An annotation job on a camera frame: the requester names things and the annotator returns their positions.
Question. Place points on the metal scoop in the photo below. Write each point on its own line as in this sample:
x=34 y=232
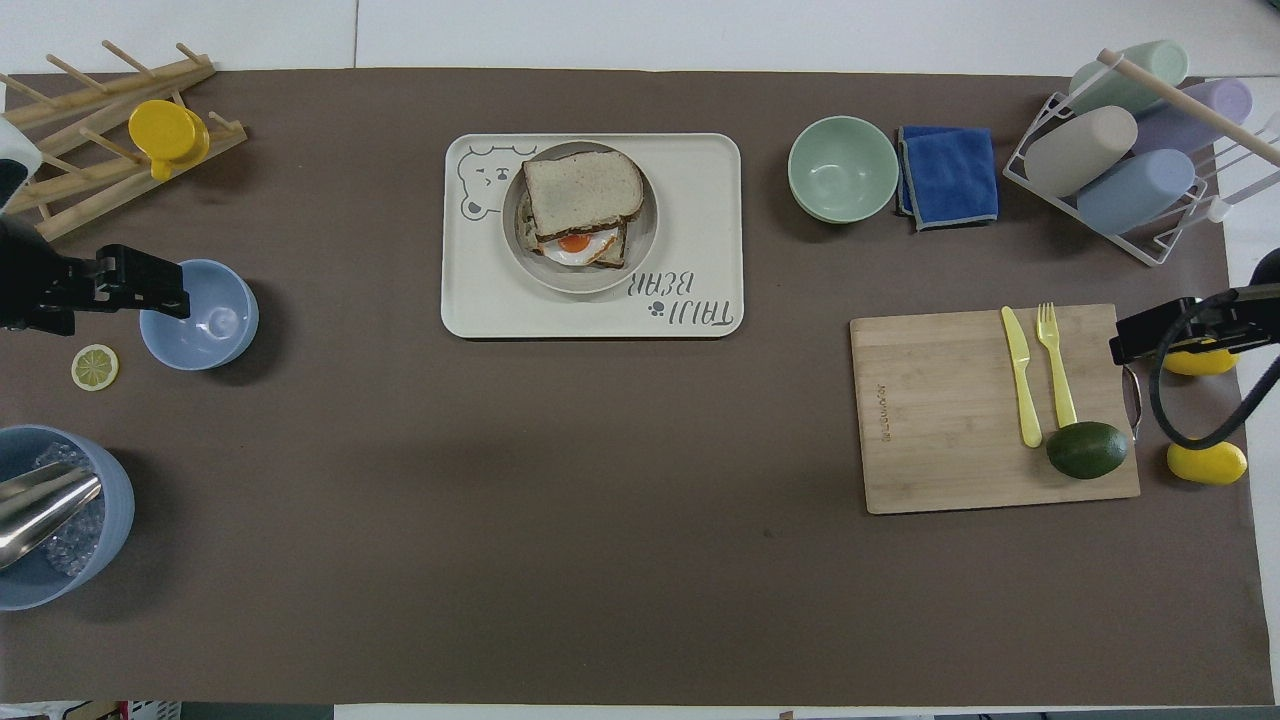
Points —
x=45 y=505

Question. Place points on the wooden rod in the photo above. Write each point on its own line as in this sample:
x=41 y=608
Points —
x=1190 y=103

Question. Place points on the yellow plastic knife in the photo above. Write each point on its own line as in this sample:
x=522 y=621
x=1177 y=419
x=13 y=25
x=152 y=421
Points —
x=1022 y=380

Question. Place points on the green bowl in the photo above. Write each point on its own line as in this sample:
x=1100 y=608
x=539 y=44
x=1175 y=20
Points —
x=843 y=168

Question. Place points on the blue cup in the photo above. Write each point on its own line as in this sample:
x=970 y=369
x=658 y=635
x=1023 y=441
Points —
x=1135 y=192

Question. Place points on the bread slice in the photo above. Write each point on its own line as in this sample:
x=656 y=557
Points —
x=580 y=190
x=614 y=255

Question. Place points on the light blue bowl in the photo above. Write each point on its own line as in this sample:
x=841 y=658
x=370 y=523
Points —
x=205 y=325

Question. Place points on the yellow mug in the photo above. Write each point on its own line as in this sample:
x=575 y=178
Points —
x=160 y=128

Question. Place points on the beige cup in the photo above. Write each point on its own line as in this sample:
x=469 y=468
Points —
x=1080 y=150

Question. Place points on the fried egg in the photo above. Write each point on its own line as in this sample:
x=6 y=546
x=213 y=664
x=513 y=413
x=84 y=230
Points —
x=577 y=245

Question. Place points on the beige round plate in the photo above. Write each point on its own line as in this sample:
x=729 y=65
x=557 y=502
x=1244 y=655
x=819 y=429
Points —
x=640 y=255

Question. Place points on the blue ice bucket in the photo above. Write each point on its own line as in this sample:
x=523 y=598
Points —
x=112 y=500

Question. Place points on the green avocado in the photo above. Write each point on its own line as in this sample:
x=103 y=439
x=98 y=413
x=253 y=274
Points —
x=1088 y=451

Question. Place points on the wooden dish rack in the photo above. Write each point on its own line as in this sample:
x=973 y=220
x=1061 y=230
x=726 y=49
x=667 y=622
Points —
x=95 y=172

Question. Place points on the yellow lemon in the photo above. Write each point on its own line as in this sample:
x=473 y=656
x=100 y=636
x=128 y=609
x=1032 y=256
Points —
x=1205 y=362
x=1207 y=463

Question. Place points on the clear ice cubes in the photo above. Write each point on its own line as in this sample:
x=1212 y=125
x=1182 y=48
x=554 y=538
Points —
x=80 y=535

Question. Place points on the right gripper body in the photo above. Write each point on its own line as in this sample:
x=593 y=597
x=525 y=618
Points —
x=1250 y=315

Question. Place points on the blue cloth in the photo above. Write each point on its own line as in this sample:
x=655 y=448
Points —
x=950 y=175

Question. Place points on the purple cup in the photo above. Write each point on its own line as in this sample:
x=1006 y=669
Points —
x=1190 y=130

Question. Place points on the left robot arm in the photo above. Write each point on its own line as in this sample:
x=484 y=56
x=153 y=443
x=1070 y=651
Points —
x=18 y=148

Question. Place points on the lime slice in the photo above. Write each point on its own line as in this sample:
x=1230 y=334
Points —
x=95 y=367

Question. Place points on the green cup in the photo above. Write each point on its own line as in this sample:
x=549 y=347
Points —
x=1130 y=85

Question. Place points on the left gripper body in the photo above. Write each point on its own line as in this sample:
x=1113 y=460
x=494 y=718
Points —
x=35 y=285

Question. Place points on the thin metal utensil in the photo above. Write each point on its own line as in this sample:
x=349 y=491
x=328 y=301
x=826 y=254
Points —
x=1133 y=405

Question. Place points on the cream bear tray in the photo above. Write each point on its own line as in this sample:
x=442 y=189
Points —
x=700 y=210

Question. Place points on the wooden cutting board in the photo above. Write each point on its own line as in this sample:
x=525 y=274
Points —
x=940 y=420

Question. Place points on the yellow plastic fork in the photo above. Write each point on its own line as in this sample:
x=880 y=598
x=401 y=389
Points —
x=1058 y=380

